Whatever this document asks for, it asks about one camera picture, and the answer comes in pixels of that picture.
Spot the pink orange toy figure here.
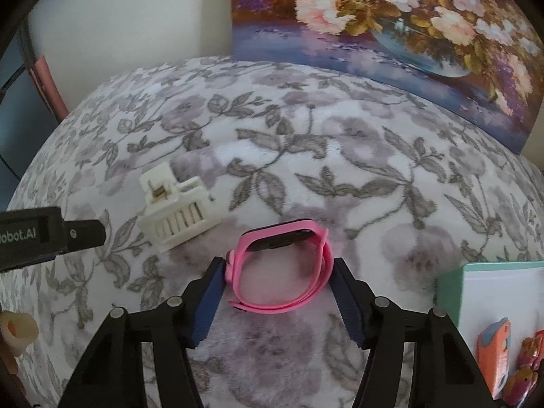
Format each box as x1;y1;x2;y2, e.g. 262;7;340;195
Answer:
497;330;544;408

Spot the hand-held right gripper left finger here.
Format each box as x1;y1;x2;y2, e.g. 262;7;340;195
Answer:
57;256;226;408

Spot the shallow teal cardboard box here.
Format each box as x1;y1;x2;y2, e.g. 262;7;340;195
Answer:
437;260;544;408

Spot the orange blue toy phone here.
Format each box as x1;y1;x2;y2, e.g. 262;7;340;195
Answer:
476;317;511;401

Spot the pink smartwatch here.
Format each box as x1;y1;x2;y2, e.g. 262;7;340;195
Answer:
227;218;334;314

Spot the dark blue board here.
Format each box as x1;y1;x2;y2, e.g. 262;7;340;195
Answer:
0;21;56;183

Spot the pink board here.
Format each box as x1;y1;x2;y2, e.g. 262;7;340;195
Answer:
30;55;69;122

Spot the floral canvas painting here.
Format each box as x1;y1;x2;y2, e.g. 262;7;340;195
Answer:
229;0;540;156

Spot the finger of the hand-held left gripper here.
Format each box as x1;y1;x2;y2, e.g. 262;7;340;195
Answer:
64;219;107;252

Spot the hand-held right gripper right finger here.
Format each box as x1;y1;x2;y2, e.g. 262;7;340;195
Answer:
330;257;496;408

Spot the person's left hand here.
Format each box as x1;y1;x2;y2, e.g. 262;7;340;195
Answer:
0;310;37;392

